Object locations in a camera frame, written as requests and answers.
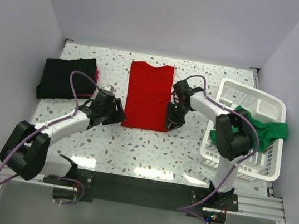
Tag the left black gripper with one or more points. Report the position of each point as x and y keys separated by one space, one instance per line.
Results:
x=119 y=111

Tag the red t shirt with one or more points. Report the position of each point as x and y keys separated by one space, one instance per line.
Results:
x=148 y=95

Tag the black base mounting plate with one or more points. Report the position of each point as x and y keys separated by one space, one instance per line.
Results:
x=128 y=190

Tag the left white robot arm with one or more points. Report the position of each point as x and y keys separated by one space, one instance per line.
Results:
x=26 y=150

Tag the green t shirt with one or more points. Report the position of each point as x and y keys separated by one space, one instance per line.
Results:
x=267 y=133

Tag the folded pink t shirt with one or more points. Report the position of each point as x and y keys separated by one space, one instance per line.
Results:
x=86 y=87

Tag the folded black t shirt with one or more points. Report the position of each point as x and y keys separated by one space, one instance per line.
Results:
x=55 y=80

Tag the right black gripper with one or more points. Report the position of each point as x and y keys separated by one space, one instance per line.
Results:
x=180 y=121

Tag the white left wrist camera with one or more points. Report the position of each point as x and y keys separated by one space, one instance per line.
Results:
x=109 y=88

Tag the white plastic laundry basket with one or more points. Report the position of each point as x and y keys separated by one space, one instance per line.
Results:
x=264 y=165

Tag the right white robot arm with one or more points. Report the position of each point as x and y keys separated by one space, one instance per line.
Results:
x=224 y=118

